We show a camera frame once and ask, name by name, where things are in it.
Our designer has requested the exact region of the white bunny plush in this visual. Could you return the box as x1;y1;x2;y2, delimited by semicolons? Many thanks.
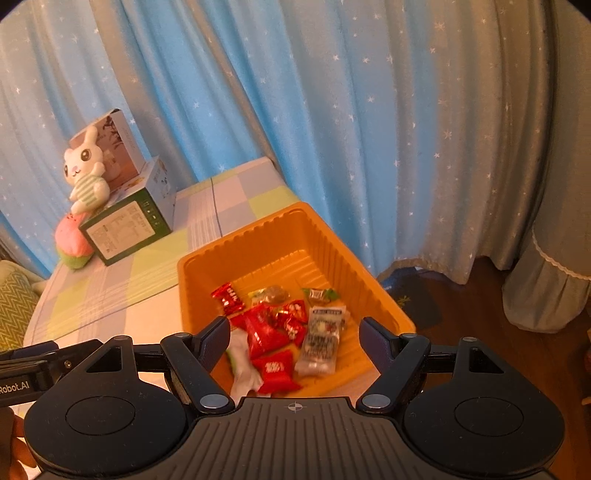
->
63;126;110;215

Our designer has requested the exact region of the green zigzag cushion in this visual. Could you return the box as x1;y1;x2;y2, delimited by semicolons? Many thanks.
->
0;276;39;352

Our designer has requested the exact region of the red foil packet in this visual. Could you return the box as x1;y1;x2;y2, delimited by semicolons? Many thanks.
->
252;350;301;395

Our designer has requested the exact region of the red patterned candy wrapper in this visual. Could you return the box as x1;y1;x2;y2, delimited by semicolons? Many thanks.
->
271;300;308;327

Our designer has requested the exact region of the plaid tablecloth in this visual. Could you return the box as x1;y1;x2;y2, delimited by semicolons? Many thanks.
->
24;157;298;347

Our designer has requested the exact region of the light green sofa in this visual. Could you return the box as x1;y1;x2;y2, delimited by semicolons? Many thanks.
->
0;260;47;296

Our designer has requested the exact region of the small red candy packet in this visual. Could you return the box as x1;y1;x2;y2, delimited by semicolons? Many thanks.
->
283;318;307;348

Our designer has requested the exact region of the green brown candy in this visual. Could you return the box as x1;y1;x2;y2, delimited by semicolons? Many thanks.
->
303;288;339;305

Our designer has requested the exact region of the yellow green candy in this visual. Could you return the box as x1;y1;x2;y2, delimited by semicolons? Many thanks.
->
247;284;290;306

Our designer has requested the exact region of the large red snack packet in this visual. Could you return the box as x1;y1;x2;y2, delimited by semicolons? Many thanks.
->
245;318;290;359

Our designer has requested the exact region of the clear dark snack packet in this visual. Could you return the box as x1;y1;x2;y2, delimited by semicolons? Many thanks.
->
294;305;348;376

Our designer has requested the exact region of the blue star curtain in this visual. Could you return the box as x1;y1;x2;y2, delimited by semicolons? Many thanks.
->
1;1;590;283

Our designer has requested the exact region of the green white snack bag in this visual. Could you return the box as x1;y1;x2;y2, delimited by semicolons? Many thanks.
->
226;329;263;405

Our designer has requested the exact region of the green white carton box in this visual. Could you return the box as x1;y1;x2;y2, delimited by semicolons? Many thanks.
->
80;156;176;266

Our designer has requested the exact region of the orange plastic tray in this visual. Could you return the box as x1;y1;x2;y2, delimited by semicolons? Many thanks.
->
177;202;416;399

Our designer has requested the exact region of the grey lace cloth cover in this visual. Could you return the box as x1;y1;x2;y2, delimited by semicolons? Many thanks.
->
502;229;590;333

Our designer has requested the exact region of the pink green plush toy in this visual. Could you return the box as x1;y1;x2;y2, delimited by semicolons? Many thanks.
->
54;213;94;270

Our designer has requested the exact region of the person left hand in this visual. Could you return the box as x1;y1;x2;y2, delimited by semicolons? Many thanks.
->
0;407;37;480

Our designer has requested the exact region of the brown picture box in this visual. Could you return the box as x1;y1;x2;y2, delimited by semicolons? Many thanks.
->
90;109;145;190

